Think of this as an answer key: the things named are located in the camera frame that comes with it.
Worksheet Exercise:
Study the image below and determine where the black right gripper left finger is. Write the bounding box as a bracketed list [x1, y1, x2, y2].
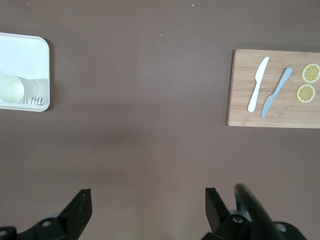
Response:
[16, 188, 93, 240]

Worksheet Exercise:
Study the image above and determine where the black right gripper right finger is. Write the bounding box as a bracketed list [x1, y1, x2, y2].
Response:
[201, 187, 261, 240]

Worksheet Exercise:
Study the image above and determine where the white plastic cup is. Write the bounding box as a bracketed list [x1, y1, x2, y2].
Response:
[0, 74, 39, 105]

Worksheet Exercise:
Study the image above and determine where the cream tray with bear print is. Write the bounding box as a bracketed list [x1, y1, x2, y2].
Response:
[0, 32, 51, 113]

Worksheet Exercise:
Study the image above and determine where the wooden cutting board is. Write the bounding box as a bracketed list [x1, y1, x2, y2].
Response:
[226, 48, 320, 129]

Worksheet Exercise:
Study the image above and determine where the brown table cover mat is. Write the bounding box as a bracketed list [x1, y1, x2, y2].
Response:
[0, 0, 320, 240]

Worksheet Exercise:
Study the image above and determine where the white plastic knife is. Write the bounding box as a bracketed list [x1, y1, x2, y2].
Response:
[247, 56, 270, 113]

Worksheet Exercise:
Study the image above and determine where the grey plastic knife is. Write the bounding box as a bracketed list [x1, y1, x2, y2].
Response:
[261, 66, 294, 119]

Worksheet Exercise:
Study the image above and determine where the lemon slice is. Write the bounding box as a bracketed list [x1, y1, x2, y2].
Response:
[301, 63, 320, 84]
[296, 83, 317, 104]

